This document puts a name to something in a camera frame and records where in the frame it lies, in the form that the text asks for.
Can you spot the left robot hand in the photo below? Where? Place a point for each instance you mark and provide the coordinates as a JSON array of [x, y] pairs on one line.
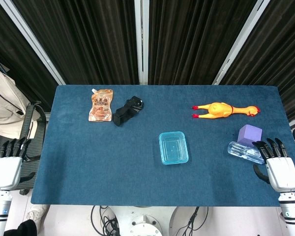
[[7, 172]]

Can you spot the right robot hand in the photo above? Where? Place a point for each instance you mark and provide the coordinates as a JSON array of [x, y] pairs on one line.
[[281, 172]]

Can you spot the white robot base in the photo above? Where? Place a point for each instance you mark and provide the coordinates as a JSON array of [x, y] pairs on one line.
[[145, 221]]

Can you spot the clear plastic water bottle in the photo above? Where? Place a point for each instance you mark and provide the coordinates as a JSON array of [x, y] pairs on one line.
[[241, 151]]

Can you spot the purple foam cube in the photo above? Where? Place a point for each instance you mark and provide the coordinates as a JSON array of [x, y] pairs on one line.
[[249, 135]]

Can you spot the white sneaker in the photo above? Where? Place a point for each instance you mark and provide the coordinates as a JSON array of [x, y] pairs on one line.
[[37, 215]]

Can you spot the black office chair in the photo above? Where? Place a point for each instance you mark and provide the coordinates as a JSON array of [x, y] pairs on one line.
[[32, 123]]

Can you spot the black trouser leg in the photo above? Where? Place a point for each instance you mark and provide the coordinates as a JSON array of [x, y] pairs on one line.
[[22, 228]]

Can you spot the beige fabric bag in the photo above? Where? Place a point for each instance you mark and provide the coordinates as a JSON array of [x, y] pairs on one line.
[[5, 103]]

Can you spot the yellow rubber chicken toy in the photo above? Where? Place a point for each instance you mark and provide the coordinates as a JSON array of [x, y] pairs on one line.
[[220, 110]]

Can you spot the blue table mat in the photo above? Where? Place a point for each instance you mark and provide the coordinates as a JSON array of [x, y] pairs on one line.
[[100, 159]]

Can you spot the orange sauce pouch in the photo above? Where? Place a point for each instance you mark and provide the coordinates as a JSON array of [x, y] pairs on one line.
[[100, 105]]

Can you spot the black pleated curtain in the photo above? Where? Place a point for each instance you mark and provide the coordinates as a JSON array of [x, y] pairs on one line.
[[93, 37]]

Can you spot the white metal frame post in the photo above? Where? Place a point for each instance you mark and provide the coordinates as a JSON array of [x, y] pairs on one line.
[[32, 41], [241, 41], [142, 41]]

